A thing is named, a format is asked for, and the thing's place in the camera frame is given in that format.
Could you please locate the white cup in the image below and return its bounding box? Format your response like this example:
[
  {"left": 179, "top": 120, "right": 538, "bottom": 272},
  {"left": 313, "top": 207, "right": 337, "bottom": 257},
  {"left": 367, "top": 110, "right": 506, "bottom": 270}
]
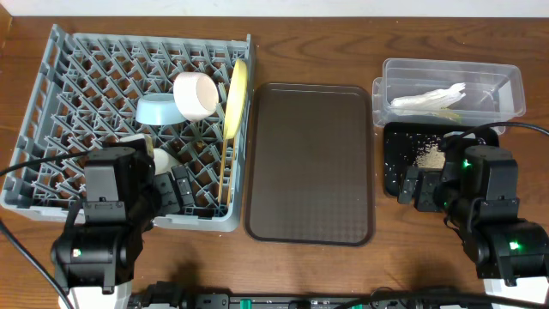
[{"left": 154, "top": 148, "right": 180, "bottom": 175}]

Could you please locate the wooden chopstick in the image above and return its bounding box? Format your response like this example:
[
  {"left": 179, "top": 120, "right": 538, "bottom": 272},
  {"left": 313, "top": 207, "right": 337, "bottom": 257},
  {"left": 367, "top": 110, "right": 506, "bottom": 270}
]
[
  {"left": 226, "top": 138, "right": 237, "bottom": 207},
  {"left": 217, "top": 139, "right": 227, "bottom": 205}
]

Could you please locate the light blue bowl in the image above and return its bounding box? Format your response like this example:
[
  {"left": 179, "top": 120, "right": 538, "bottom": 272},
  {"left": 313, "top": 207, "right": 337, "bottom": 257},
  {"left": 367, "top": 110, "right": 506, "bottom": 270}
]
[{"left": 135, "top": 93, "right": 186, "bottom": 125}]

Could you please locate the white bowl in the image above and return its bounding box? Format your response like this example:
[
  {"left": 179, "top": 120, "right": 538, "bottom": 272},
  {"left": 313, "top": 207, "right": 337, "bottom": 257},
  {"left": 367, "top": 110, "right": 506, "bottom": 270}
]
[{"left": 173, "top": 72, "right": 219, "bottom": 122}]

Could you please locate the yellow plate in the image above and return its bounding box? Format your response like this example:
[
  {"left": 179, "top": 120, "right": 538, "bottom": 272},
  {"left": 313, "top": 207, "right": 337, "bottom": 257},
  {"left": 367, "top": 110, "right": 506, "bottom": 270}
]
[{"left": 223, "top": 59, "right": 248, "bottom": 140}]

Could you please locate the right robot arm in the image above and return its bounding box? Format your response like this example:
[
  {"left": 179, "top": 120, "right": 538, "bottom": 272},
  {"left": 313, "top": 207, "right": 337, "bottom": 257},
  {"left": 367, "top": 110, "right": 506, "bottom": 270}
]
[{"left": 396, "top": 143, "right": 548, "bottom": 296}]

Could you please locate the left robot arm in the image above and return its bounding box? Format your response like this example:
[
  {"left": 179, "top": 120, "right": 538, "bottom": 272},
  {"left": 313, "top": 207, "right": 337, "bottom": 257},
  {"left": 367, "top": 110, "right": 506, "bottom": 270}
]
[{"left": 51, "top": 144, "right": 193, "bottom": 308}]

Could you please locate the rice food waste pile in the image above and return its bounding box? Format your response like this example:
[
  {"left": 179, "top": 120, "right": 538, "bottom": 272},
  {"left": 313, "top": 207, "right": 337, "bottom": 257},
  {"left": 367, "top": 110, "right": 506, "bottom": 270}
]
[{"left": 414, "top": 143, "right": 445, "bottom": 169}]

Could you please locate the black waste tray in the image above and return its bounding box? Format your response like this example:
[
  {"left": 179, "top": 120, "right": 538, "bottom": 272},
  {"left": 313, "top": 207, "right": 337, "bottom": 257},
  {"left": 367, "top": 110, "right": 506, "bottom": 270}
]
[{"left": 383, "top": 121, "right": 501, "bottom": 197}]

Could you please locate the grey dishwasher rack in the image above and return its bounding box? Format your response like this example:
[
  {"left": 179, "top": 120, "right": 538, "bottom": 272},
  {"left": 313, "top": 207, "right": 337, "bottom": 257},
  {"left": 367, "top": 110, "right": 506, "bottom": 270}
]
[{"left": 1, "top": 27, "right": 256, "bottom": 232}]

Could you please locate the yellow green wrapper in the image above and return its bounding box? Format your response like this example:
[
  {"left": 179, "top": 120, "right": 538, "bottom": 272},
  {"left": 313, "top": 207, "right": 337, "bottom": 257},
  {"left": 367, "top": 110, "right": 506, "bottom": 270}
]
[{"left": 437, "top": 109, "right": 462, "bottom": 124}]

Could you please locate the clear plastic bin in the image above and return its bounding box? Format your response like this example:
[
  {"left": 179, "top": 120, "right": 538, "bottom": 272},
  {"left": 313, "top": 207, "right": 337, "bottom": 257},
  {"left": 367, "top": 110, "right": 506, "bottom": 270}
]
[{"left": 372, "top": 58, "right": 527, "bottom": 127}]

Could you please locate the dark brown serving tray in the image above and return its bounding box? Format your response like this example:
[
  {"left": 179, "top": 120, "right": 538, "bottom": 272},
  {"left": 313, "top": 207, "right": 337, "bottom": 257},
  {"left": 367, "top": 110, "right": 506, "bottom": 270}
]
[{"left": 244, "top": 82, "right": 375, "bottom": 247}]

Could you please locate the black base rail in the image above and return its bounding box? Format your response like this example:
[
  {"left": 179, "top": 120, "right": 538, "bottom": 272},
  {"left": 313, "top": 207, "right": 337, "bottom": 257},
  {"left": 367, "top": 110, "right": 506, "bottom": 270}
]
[{"left": 127, "top": 282, "right": 491, "bottom": 309}]

